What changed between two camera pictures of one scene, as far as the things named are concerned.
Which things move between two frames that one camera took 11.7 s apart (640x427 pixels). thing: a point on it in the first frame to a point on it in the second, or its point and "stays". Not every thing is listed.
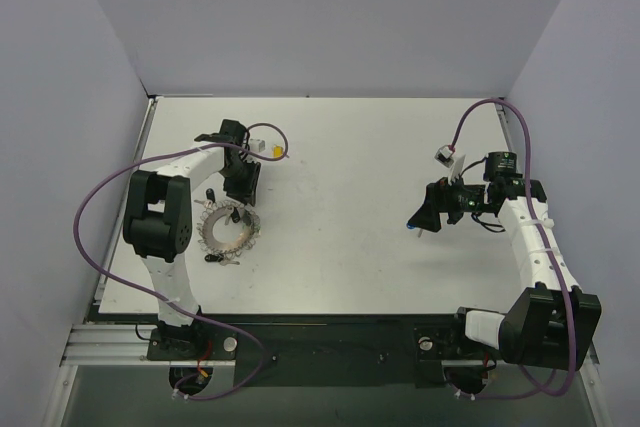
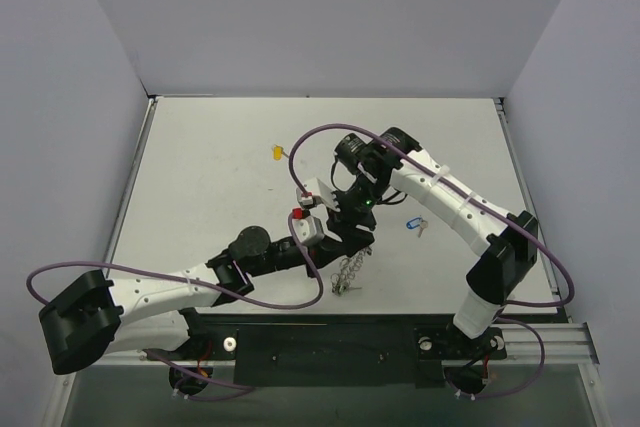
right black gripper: [446, 202] to [354, 213]
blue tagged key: [413, 226] stays
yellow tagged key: [277, 151] stays
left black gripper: [249, 182] to [335, 245]
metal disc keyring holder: [227, 228] to [348, 267]
